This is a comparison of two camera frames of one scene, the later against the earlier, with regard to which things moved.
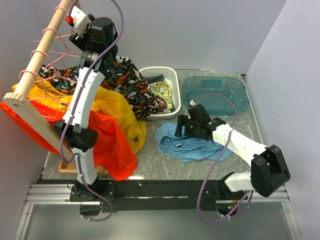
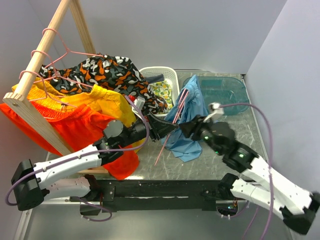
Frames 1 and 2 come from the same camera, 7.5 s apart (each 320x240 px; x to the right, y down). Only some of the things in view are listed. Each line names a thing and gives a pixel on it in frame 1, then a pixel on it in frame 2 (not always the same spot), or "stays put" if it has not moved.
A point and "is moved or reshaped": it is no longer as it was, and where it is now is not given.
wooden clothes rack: [14, 100] stays put
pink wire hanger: [67, 51] stays put
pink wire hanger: [45, 97] stays put
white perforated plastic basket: [168, 73] stays put
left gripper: [81, 42] to [158, 128]
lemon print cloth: [163, 89] stays put
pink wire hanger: [64, 54] to [174, 120]
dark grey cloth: [154, 78] stays put
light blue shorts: [186, 149] is moved or reshaped
